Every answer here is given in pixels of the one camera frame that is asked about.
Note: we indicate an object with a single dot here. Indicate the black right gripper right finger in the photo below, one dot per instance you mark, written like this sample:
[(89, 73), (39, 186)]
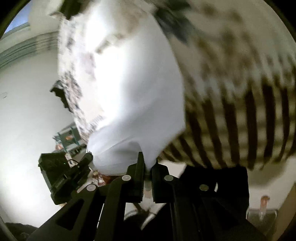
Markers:
[(202, 204)]

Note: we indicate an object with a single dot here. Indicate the green metal shelf rack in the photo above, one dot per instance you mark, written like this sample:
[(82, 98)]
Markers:
[(68, 139)]

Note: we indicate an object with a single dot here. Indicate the window with white frame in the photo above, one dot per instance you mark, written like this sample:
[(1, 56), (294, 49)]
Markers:
[(20, 21)]

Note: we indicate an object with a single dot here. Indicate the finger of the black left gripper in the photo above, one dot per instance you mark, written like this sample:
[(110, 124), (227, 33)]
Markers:
[(78, 174)]

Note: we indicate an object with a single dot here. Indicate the green striped curtain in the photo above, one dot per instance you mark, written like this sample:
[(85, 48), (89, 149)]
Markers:
[(29, 47)]

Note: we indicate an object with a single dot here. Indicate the white small garment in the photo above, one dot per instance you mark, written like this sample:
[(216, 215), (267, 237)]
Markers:
[(121, 81)]

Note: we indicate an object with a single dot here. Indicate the floral plush bed blanket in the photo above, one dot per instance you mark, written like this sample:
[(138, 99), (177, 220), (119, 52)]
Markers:
[(237, 63)]

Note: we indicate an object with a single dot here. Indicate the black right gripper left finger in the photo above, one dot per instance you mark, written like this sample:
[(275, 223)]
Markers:
[(97, 214)]

